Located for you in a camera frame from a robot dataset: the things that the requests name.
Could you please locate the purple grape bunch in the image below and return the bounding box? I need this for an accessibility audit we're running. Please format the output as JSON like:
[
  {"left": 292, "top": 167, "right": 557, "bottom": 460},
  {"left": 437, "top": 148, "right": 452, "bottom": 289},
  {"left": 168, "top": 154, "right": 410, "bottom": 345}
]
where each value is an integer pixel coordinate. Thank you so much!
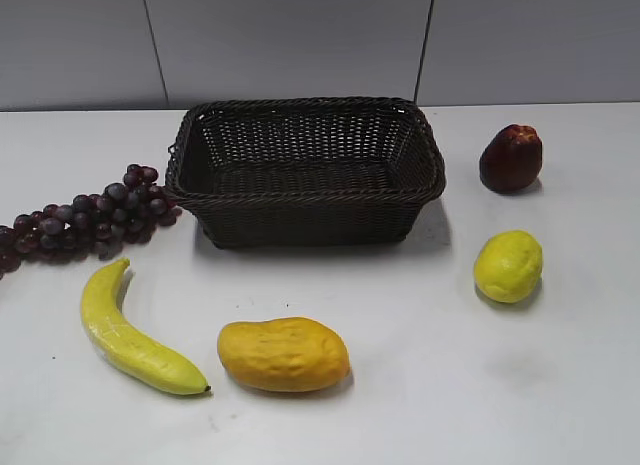
[{"left": 1, "top": 163, "right": 182, "bottom": 276}]

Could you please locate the black woven basket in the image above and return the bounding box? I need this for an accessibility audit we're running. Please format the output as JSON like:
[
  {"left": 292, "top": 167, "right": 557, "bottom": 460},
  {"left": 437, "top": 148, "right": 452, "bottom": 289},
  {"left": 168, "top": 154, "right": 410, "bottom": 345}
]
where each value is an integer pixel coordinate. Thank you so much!
[{"left": 165, "top": 96, "right": 446, "bottom": 249}]

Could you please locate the orange yellow mango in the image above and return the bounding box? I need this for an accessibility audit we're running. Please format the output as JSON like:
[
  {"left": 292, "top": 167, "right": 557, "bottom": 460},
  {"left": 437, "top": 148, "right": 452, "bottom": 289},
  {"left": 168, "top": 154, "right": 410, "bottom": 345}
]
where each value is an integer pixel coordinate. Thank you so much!
[{"left": 217, "top": 317, "right": 351, "bottom": 393}]

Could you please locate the yellow lemon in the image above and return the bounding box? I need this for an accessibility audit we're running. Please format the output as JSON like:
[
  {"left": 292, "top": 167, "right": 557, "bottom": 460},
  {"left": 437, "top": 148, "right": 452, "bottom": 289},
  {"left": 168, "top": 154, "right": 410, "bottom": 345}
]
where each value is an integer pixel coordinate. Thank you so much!
[{"left": 473, "top": 230, "right": 544, "bottom": 304}]

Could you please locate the dark red apple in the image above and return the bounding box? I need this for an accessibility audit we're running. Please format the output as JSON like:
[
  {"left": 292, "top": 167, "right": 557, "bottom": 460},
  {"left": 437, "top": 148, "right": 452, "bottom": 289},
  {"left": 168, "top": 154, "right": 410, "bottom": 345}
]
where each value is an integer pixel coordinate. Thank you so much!
[{"left": 479, "top": 124, "right": 543, "bottom": 194}]

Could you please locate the yellow banana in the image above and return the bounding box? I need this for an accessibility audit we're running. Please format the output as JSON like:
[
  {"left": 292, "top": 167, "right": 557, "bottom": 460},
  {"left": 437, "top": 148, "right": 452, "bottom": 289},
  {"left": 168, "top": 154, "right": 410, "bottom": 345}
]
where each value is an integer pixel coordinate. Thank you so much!
[{"left": 80, "top": 258, "right": 211, "bottom": 396}]

